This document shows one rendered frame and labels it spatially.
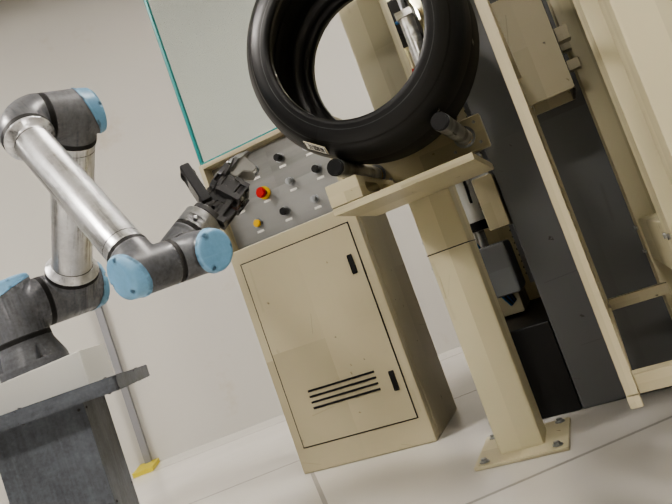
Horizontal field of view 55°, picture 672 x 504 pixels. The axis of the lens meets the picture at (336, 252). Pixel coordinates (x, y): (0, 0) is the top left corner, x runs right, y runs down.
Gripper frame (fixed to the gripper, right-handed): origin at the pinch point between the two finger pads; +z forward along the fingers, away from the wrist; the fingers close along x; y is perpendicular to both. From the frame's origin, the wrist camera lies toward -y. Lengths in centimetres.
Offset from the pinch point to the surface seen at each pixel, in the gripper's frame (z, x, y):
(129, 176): 94, -237, -144
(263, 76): 19.6, 5.9, -6.3
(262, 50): 24.0, 9.4, -9.3
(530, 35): 65, 15, 48
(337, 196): 4.3, -3.9, 24.6
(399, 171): 34, -22, 33
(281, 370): -9, -110, 23
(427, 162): 38, -18, 39
